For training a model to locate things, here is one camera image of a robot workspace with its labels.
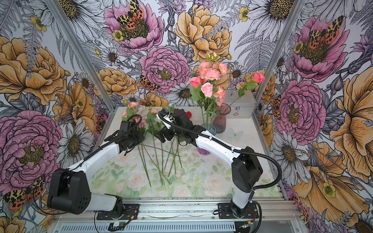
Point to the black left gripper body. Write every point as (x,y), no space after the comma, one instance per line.
(135,139)

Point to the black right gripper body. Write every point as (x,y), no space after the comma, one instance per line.
(169,133)

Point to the pink rose stem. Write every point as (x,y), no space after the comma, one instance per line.
(207,91)
(256,79)

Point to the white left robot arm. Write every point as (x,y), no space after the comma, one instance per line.
(69,188)

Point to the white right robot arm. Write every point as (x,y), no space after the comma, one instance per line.
(245,166)

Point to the pink purple glass vase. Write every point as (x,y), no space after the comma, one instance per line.
(205,145)

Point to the dark pink glass vase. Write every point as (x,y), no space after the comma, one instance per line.
(220,120)

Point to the white pink flower stem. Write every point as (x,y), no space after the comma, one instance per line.
(154,127)

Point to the silver first aid case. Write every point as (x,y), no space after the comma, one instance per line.
(240,108)

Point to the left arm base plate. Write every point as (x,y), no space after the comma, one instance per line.
(121,211)

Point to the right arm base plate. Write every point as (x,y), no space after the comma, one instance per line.
(232,211)

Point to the aluminium rail frame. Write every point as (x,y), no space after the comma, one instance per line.
(187,216)

